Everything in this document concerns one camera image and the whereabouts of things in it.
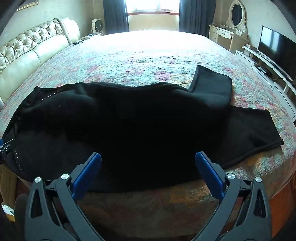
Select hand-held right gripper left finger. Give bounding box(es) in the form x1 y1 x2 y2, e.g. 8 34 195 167
24 152 109 241

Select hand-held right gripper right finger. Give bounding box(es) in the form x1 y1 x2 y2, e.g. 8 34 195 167
191 151 272 241

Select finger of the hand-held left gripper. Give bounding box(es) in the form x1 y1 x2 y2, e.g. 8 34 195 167
0 139 12 163

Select black pants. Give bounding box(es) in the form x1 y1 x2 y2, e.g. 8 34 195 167
2 65 284 193

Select cream tufted headboard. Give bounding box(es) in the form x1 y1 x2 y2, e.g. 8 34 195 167
0 17 80 109

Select white television stand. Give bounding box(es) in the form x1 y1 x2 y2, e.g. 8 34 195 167
235 44 296 121

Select floral quilted bedspread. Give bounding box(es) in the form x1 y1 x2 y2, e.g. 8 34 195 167
0 30 296 232

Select cream dressing table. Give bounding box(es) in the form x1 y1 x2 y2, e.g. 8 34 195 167
208 24 250 55

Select black flat television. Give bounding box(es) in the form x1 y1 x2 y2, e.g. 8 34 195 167
257 25 296 81

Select white box fan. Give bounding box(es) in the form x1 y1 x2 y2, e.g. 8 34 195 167
92 19 104 35

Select dark blue curtain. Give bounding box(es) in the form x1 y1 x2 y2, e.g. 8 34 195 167
179 0 216 39
103 0 129 35

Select white oval vanity mirror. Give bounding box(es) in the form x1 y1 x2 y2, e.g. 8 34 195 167
225 0 247 33

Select bright window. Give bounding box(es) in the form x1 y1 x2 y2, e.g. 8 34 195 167
125 0 181 14

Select gold picture frame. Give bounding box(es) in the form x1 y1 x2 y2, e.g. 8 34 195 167
15 0 40 12

